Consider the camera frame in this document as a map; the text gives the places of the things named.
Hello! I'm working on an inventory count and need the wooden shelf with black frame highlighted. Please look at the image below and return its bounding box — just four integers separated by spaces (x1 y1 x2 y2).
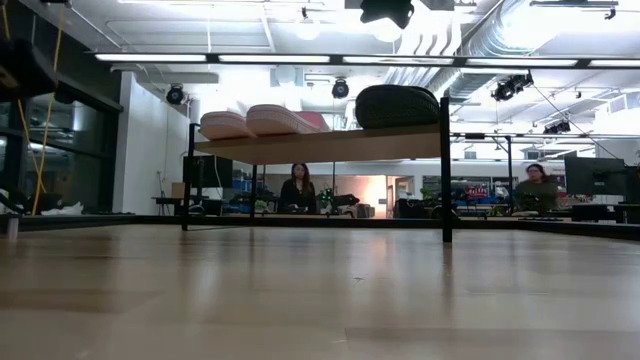
180 96 454 245

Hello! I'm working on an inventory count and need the black metal scaffold frame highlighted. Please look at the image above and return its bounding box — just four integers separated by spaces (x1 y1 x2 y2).
452 132 640 211

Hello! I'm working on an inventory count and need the silver ventilation duct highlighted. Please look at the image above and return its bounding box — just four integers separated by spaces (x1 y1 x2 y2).
384 0 576 114

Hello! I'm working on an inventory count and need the black foam slide sandal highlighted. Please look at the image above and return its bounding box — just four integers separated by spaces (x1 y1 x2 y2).
354 83 441 130

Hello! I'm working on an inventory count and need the long ceiling light bar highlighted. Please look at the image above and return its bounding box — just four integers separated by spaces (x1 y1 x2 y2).
93 51 640 70

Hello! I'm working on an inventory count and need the dark glass partition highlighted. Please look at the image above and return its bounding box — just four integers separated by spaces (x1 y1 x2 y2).
0 49 125 216

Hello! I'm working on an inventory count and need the person seated behind shelf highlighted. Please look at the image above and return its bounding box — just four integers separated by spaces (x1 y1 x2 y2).
278 162 318 215

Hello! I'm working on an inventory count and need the black desk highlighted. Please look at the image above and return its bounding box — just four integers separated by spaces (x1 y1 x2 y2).
569 202 640 225

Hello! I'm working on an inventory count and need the black aluminium table frame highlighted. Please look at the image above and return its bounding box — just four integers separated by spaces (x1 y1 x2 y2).
0 213 640 242

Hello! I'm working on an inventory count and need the pink foam slide sandal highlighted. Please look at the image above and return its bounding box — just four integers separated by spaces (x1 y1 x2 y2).
245 103 332 137
198 110 259 141

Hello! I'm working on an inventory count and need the white cloth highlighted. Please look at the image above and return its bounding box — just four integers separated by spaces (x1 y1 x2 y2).
39 200 85 217

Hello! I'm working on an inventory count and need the black computer monitor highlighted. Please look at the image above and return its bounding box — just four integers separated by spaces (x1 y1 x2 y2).
564 155 627 197
182 154 235 190
624 164 640 204

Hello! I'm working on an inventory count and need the yellow cable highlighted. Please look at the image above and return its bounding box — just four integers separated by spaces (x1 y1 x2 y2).
30 9 66 216
0 3 47 195

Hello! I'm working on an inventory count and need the black ceiling light cluster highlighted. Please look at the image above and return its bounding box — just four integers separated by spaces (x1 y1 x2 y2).
543 119 572 135
490 71 535 102

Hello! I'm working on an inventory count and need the person seated at desk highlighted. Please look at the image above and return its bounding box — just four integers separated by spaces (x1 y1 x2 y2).
513 163 560 214

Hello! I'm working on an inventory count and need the small robot with green lights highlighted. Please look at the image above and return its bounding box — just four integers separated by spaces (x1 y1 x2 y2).
319 187 360 216

